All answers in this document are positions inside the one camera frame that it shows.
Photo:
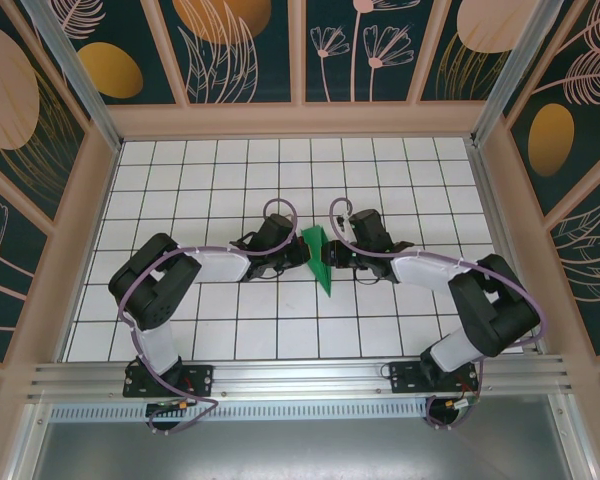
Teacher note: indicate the small black controller board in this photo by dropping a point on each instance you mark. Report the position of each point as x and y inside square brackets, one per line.
[460, 404]
[165, 406]

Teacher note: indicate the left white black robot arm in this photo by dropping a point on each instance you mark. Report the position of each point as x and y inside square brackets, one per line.
[150, 290]

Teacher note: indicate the aluminium frame post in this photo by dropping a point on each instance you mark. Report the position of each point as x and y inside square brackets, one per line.
[512, 75]
[77, 75]

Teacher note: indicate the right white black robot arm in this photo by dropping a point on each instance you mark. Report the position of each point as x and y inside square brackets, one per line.
[495, 315]

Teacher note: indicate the aluminium side rail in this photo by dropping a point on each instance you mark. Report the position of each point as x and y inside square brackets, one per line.
[491, 190]

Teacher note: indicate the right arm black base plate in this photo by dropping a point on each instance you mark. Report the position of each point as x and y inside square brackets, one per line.
[405, 377]

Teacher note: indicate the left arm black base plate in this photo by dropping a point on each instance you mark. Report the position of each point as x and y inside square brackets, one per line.
[200, 380]

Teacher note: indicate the long aluminium mounting rail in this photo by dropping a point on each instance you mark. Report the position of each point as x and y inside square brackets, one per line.
[300, 372]

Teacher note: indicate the grey metal sheet panel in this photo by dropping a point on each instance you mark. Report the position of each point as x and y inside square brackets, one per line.
[300, 450]

